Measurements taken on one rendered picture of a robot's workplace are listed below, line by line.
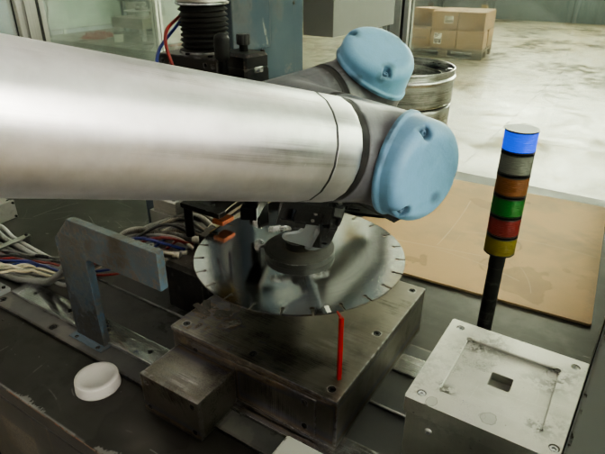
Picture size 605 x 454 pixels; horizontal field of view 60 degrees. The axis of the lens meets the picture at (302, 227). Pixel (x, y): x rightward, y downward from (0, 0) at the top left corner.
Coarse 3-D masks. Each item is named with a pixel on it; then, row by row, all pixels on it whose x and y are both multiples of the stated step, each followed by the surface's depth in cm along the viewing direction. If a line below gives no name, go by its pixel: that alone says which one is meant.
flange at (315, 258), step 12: (276, 240) 85; (276, 252) 81; (288, 252) 81; (300, 252) 81; (312, 252) 81; (324, 252) 81; (276, 264) 79; (288, 264) 78; (300, 264) 78; (312, 264) 79; (324, 264) 80
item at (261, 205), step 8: (256, 72) 70; (240, 208) 80; (248, 208) 80; (256, 208) 80; (264, 208) 86; (240, 216) 81; (248, 216) 80; (256, 216) 80; (264, 216) 87; (264, 224) 87
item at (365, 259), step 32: (352, 224) 92; (224, 256) 82; (256, 256) 82; (352, 256) 82; (384, 256) 82; (224, 288) 74; (256, 288) 74; (288, 288) 74; (320, 288) 74; (352, 288) 74; (384, 288) 74
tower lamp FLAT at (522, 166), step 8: (504, 152) 72; (504, 160) 73; (512, 160) 72; (520, 160) 71; (528, 160) 72; (504, 168) 73; (512, 168) 72; (520, 168) 72; (528, 168) 72; (512, 176) 73; (520, 176) 72
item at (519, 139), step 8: (512, 128) 72; (520, 128) 72; (528, 128) 72; (536, 128) 72; (504, 136) 72; (512, 136) 71; (520, 136) 70; (528, 136) 70; (536, 136) 70; (504, 144) 72; (512, 144) 71; (520, 144) 70; (528, 144) 70; (536, 144) 71; (512, 152) 71; (520, 152) 71; (528, 152) 71
